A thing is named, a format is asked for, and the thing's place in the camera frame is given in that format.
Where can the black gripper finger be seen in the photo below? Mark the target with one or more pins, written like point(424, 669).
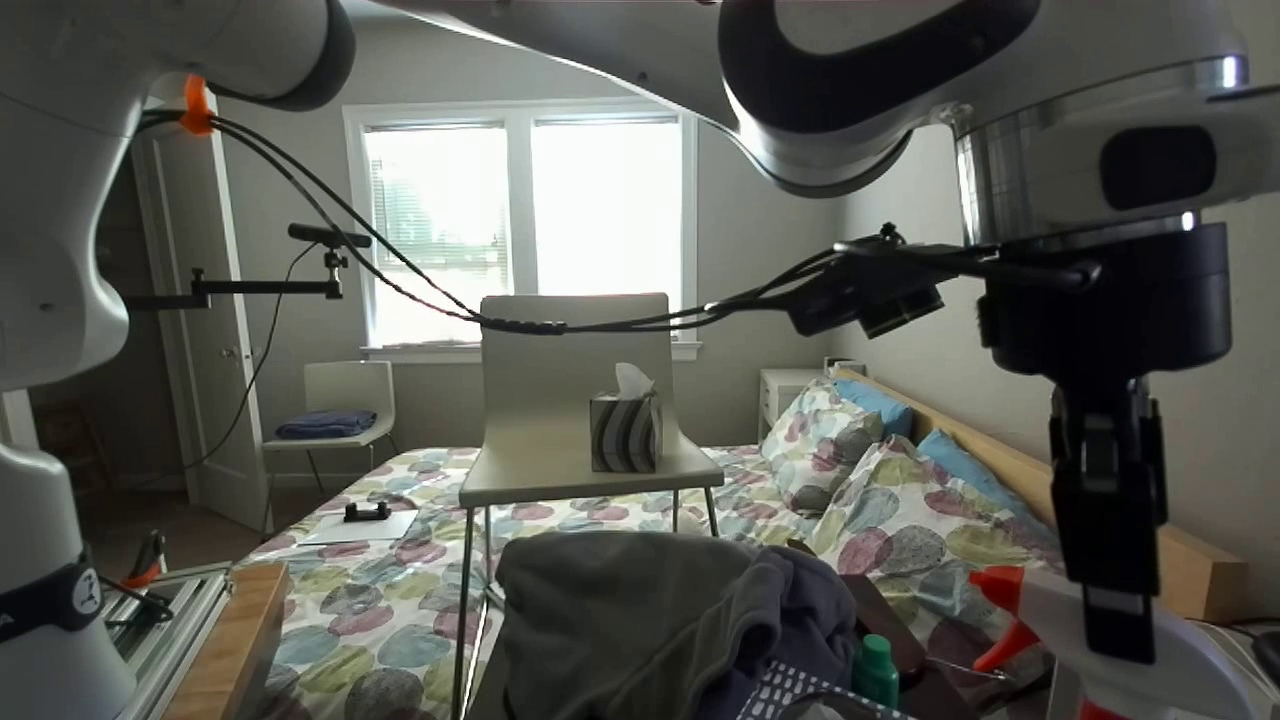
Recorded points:
point(1117, 615)

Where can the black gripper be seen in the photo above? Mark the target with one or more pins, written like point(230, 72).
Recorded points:
point(1105, 302)

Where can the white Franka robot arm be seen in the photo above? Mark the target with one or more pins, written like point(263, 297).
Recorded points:
point(52, 200)

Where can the green bottle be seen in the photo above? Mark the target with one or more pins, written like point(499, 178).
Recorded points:
point(877, 669)

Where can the small white chair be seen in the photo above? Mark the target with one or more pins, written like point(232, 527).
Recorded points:
point(351, 388)

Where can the wooden headboard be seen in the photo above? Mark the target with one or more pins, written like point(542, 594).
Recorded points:
point(1202, 566)

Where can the blue pillow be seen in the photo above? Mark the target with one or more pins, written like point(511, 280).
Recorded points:
point(965, 468)
point(872, 400)

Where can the circle patterned pillow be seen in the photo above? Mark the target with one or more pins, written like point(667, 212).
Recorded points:
point(922, 533)
point(822, 447)

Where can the dark purple clothing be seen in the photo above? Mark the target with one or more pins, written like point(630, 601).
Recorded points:
point(812, 601)

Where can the grey clothing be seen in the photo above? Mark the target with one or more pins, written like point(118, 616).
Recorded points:
point(625, 624)

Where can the striped tissue box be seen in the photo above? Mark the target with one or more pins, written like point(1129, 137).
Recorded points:
point(625, 428)

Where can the window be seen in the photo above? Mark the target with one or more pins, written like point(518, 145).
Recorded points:
point(606, 212)

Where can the white paper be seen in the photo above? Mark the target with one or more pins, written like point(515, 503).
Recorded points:
point(384, 528)

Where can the floral bedspread bed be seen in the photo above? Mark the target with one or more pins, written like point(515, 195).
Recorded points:
point(372, 624)

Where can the black device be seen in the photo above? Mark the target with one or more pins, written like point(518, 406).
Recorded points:
point(365, 508)

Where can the blue cushion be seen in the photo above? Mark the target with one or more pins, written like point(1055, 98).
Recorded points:
point(327, 424)

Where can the white room door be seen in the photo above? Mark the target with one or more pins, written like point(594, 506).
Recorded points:
point(203, 400)

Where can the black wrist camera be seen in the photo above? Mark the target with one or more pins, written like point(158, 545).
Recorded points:
point(865, 284)

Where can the black stereo camera bar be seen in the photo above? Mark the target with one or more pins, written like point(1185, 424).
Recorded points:
point(329, 239)

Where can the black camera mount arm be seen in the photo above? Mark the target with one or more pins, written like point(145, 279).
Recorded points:
point(253, 284)

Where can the metal rail frame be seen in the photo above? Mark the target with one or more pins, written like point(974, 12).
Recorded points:
point(160, 641)

